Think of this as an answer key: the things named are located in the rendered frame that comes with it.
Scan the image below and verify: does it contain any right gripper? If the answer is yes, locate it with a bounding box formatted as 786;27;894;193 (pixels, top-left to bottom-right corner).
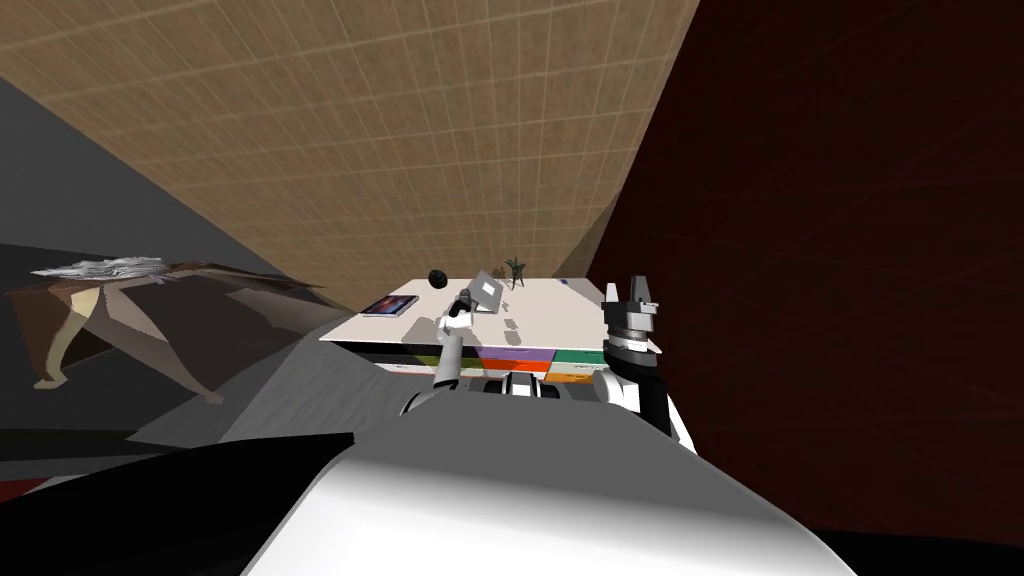
601;275;661;319

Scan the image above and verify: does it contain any grey laptop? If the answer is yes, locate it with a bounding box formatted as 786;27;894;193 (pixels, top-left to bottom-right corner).
467;269;505;314

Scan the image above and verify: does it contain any dark tablet with colourful screen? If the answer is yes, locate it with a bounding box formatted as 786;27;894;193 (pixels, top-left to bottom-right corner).
359;294;421;318

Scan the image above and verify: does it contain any white dresser with coloured drawers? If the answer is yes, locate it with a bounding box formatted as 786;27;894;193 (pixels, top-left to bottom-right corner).
318;275;665;387

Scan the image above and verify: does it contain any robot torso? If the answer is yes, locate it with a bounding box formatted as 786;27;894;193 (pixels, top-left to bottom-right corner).
239;371;859;576

